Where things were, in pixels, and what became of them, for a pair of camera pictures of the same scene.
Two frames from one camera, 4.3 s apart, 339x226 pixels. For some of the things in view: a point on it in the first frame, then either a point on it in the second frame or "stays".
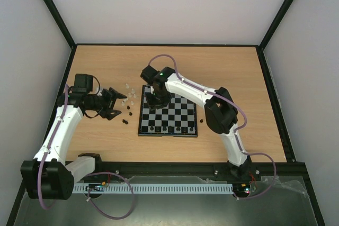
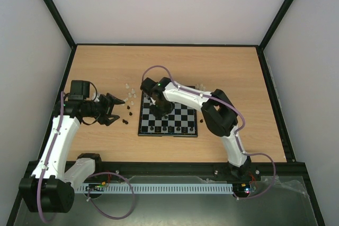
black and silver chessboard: x=177 y=118 stays
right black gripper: x=158 y=101 to x=161 y=108
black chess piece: x=171 y=129 stays
